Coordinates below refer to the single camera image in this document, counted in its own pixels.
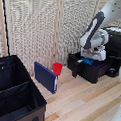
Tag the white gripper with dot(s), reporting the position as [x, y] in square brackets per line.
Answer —
[94, 53]

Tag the blue plastic bowl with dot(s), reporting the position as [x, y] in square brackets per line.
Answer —
[87, 61]

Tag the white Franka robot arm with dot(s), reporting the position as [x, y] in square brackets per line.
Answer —
[97, 31]

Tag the black air fryer body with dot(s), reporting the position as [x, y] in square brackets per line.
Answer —
[117, 48]

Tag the red plastic cup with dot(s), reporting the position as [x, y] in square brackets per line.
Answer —
[57, 68]

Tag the dark blue book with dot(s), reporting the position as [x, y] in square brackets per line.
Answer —
[45, 76]

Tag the black fabric storage box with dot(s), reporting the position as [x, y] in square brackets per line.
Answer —
[15, 91]

